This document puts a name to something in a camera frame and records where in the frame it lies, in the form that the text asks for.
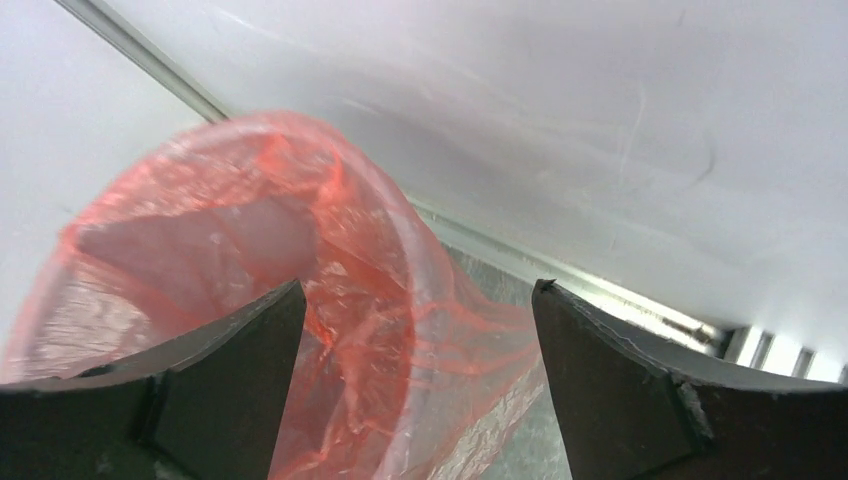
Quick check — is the red plastic trash bag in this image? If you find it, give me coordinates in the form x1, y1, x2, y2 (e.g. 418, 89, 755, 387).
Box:
1, 112, 543, 479

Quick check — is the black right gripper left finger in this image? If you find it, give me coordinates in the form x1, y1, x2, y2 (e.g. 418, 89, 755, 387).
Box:
1, 281, 307, 479

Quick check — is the aluminium frame post left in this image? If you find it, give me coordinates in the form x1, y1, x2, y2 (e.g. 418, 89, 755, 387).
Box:
55, 0, 232, 122

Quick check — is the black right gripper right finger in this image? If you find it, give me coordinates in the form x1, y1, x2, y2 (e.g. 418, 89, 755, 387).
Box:
532, 280, 847, 479

